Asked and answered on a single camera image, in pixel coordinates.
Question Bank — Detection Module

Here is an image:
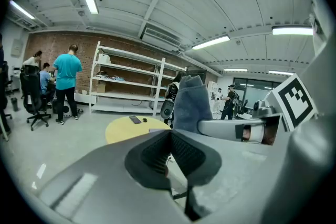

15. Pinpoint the white metal shelving unit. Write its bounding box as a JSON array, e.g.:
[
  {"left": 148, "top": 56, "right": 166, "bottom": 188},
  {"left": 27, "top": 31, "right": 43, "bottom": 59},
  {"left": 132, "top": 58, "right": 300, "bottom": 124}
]
[
  {"left": 89, "top": 40, "right": 166, "bottom": 116},
  {"left": 155, "top": 58, "right": 187, "bottom": 116}
]

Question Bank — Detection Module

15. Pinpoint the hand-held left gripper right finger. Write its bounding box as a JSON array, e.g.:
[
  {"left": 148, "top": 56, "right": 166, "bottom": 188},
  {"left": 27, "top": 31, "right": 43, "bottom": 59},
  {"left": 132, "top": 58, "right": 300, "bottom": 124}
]
[{"left": 170, "top": 130, "right": 281, "bottom": 221}]

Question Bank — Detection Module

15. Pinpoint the round wooden table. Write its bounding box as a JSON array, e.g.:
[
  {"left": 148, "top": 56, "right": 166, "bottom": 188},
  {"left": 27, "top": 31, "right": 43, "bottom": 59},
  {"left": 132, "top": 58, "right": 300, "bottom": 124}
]
[{"left": 104, "top": 115, "right": 173, "bottom": 145}]

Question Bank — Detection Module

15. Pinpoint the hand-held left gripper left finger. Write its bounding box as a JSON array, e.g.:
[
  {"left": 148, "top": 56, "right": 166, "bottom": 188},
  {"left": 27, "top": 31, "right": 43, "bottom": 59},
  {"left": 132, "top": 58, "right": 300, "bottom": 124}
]
[{"left": 38, "top": 129, "right": 190, "bottom": 224}]

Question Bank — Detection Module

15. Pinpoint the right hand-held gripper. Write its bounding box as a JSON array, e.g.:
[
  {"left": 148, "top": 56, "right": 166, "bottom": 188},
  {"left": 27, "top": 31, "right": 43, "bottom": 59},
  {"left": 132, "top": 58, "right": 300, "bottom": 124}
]
[{"left": 196, "top": 73, "right": 319, "bottom": 145}]

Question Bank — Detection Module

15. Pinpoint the black monitor on stand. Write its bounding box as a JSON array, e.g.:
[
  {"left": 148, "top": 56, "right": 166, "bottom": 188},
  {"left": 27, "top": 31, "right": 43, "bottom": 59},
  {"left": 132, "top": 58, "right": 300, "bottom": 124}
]
[{"left": 186, "top": 69, "right": 207, "bottom": 82}]

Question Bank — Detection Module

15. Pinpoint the black office chair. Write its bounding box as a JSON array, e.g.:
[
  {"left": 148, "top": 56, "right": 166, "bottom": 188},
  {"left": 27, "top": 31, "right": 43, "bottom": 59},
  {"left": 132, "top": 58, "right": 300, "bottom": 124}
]
[{"left": 19, "top": 65, "right": 52, "bottom": 131}]

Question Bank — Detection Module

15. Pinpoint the white wall panel box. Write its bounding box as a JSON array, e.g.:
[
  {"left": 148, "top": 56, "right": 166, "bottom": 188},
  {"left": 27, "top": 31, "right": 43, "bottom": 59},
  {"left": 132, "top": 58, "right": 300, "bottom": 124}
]
[{"left": 10, "top": 38, "right": 24, "bottom": 57}]

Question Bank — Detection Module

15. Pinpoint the dark blue cloth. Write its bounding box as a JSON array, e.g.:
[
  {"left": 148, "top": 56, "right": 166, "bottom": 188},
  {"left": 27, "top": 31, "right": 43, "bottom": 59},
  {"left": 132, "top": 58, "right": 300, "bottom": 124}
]
[{"left": 173, "top": 74, "right": 213, "bottom": 133}]

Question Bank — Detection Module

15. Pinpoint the white ceiling air conditioner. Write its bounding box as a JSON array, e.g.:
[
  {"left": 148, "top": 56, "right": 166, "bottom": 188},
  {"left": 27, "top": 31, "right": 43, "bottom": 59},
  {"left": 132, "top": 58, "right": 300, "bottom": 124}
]
[{"left": 140, "top": 24, "right": 184, "bottom": 52}]

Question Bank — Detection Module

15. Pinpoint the person's right hand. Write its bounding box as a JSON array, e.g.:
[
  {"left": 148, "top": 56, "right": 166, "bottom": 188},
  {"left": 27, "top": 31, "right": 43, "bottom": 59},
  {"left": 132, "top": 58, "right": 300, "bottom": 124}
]
[{"left": 241, "top": 123, "right": 275, "bottom": 145}]

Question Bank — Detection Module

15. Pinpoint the white cubby shelf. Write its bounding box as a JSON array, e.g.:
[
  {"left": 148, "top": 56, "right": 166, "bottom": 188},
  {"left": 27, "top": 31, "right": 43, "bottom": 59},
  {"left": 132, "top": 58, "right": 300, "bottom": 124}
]
[{"left": 207, "top": 81, "right": 219, "bottom": 99}]

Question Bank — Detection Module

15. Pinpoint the white round device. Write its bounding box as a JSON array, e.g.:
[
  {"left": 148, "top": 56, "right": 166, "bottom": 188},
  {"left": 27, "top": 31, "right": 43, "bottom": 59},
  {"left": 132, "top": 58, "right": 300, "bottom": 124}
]
[{"left": 51, "top": 98, "right": 74, "bottom": 118}]

